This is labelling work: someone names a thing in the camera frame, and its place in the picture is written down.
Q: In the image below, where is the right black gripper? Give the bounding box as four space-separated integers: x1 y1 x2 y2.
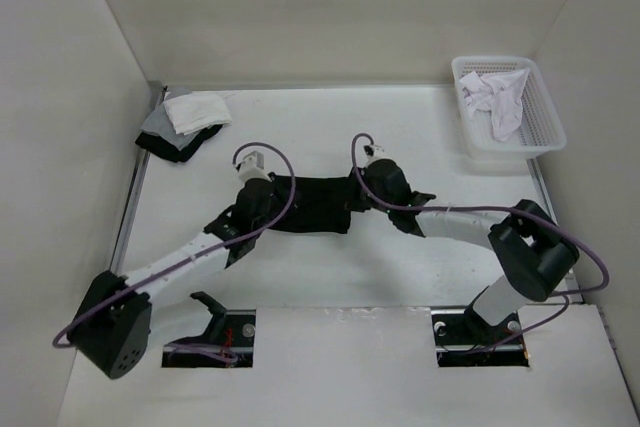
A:
330 166 394 213

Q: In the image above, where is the black tank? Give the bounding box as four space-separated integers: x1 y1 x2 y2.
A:
135 125 223 163
270 175 371 234

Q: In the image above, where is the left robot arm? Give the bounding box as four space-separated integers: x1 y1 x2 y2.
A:
54 177 296 380

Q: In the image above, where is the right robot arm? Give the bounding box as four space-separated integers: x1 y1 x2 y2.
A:
353 158 579 343

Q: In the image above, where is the folded black tank top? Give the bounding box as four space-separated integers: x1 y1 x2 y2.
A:
135 125 223 163

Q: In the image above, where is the folded grey tank top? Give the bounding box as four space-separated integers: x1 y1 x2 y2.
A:
141 104 197 150

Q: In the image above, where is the white tank top in basket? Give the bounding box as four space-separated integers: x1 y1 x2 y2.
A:
459 68 530 142

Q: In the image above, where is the white plastic basket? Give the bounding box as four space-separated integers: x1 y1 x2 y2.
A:
451 55 566 162

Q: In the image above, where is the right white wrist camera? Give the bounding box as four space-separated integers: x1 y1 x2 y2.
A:
363 144 388 166

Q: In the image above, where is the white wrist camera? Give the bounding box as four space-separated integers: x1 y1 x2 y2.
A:
236 151 270 184
363 144 388 166

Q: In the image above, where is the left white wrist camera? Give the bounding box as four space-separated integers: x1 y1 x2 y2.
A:
236 151 270 184

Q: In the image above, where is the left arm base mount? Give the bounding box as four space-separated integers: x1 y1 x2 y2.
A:
161 291 257 369

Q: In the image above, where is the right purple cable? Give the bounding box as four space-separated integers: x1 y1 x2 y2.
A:
349 133 612 353

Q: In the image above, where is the purple cable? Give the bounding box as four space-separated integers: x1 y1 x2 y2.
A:
51 142 297 366
349 133 612 353

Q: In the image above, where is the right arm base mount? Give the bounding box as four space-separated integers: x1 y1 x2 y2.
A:
431 307 529 368

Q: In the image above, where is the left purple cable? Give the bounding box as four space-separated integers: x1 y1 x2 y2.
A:
51 142 297 366

